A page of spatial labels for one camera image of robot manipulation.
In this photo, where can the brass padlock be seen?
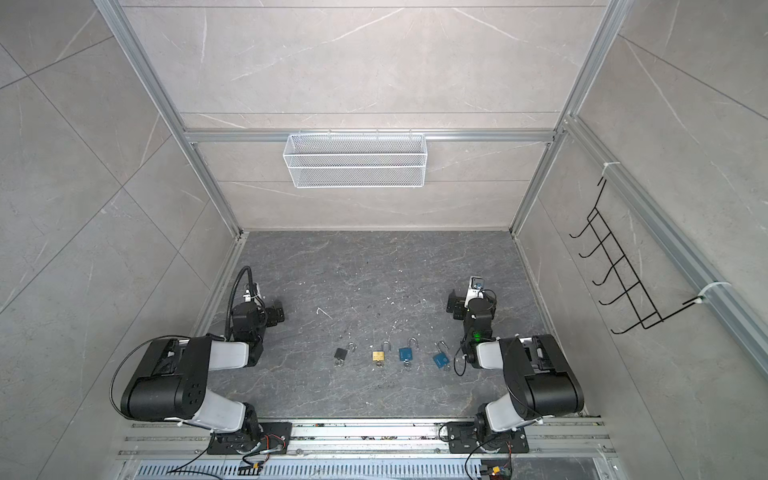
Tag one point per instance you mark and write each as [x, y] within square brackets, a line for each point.
[379, 355]

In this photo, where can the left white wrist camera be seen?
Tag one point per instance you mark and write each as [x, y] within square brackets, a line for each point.
[252, 294]

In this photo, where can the black padlock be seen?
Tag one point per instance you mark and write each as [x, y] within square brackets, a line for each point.
[340, 356]

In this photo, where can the light blue padlock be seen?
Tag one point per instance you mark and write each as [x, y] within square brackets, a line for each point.
[441, 358]

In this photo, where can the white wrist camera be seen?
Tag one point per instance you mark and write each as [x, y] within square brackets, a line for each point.
[252, 294]
[475, 286]

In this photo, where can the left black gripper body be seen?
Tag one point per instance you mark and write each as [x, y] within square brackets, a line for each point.
[271, 314]

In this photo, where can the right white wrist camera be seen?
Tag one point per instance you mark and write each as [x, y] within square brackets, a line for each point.
[475, 286]

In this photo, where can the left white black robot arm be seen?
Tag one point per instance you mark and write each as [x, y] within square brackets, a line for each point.
[170, 383]

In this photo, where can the small metal allen key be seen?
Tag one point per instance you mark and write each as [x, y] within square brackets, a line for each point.
[323, 312]

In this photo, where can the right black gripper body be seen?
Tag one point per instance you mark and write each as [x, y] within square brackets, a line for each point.
[457, 303]

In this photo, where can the teal blue padlock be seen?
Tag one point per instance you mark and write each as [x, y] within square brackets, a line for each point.
[406, 354]

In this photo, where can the aluminium mounting rail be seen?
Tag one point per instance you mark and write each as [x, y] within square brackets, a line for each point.
[570, 436]

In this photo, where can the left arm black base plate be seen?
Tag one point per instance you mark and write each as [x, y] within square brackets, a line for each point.
[274, 437]

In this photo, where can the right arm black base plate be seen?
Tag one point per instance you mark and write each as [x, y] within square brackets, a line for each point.
[466, 437]

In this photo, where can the white slotted cable duct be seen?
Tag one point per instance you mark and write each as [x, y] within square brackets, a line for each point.
[284, 468]

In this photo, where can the white wire mesh basket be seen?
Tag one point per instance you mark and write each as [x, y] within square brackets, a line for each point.
[356, 160]

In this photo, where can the black wire hook rack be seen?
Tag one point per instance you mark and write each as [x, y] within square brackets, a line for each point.
[620, 269]

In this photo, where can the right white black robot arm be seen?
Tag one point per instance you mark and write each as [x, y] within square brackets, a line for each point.
[539, 381]

